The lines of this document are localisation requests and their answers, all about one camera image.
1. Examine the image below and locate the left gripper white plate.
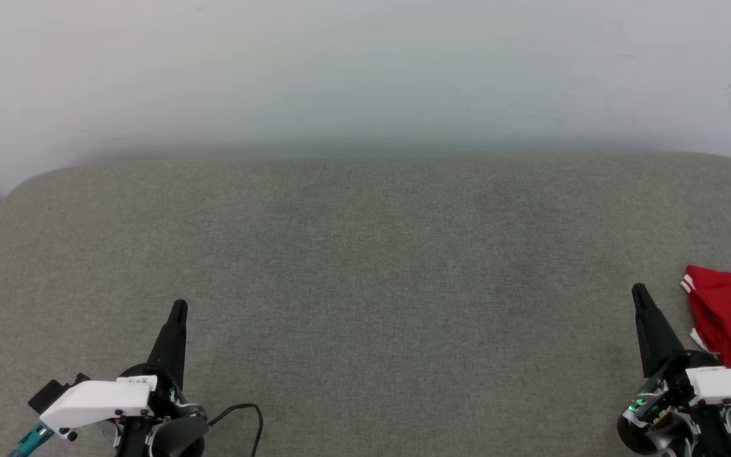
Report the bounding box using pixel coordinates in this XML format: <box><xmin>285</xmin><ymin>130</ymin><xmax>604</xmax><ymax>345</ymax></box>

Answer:
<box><xmin>39</xmin><ymin>300</ymin><xmax>209</xmax><ymax>457</ymax></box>

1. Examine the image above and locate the teal left camera cable plug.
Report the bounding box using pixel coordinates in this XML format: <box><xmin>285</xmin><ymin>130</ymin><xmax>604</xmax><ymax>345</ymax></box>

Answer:
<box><xmin>7</xmin><ymin>422</ymin><xmax>55</xmax><ymax>457</ymax></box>

